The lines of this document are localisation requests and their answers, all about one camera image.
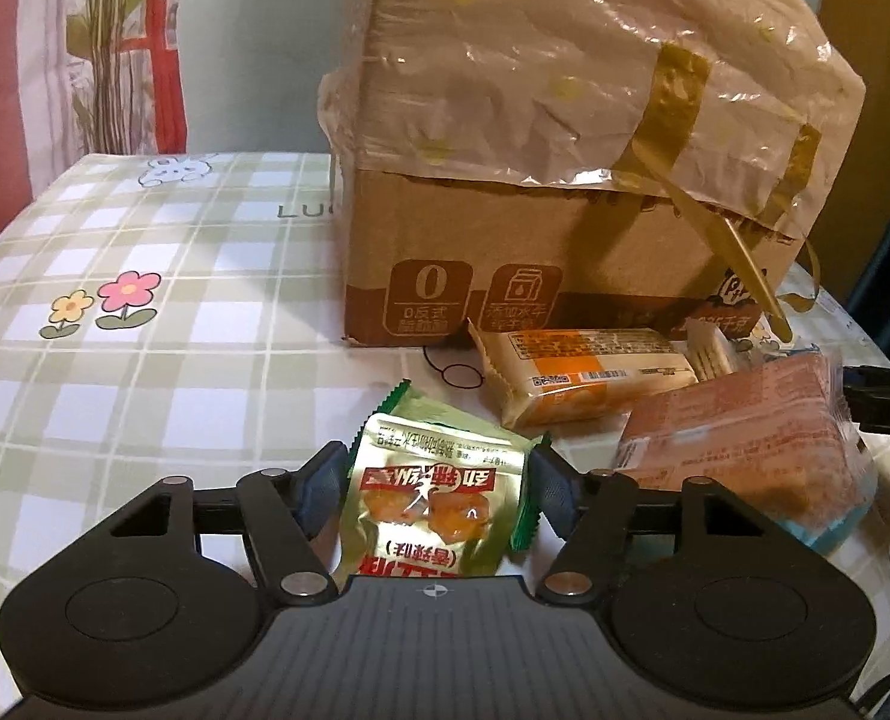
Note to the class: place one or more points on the small white snack packet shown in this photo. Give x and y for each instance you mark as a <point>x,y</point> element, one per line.
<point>711,356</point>

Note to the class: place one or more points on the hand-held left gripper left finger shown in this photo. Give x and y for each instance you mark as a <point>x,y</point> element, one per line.
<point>317,491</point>

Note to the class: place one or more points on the green snack packet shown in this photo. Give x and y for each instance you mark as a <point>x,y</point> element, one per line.
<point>430,487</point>

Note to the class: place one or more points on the orange and white snack packet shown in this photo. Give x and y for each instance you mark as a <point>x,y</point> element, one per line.
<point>587,375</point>

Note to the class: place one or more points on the cardboard box with plastic liner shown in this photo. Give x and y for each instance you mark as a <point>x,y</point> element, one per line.
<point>565,165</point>

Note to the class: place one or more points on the light blue snack packet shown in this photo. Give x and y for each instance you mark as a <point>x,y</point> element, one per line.
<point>835,529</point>

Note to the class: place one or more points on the checked floral tablecloth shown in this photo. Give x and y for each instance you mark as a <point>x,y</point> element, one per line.
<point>152,390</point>

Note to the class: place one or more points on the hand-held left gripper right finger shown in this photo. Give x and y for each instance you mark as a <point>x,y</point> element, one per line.
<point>557,491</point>

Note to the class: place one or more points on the pink snack packet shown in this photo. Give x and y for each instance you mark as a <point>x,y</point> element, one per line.
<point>737,435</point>

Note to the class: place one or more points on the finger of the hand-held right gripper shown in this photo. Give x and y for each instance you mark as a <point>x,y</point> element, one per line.
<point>883,405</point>

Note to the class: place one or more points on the printed pink backdrop cloth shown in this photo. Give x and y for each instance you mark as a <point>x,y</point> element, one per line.
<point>54,37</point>

